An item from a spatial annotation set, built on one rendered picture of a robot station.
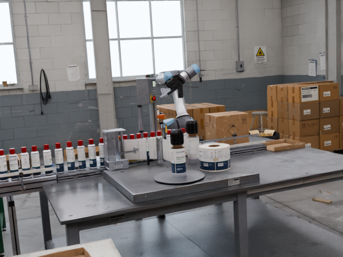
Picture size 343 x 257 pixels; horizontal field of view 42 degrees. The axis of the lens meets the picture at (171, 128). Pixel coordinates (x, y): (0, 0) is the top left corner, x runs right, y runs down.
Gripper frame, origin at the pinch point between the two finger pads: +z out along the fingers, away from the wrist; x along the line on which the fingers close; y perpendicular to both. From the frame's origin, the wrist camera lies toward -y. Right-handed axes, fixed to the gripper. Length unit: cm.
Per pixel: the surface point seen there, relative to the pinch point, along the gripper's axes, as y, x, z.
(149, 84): 12.6, -2.0, 2.5
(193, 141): -30.1, 29.3, 6.9
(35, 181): 7, 3, 104
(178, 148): -15, 60, 26
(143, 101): 5.1, -4.5, 12.2
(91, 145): 3, -1, 61
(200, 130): -155, -299, -111
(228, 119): -55, -22, -44
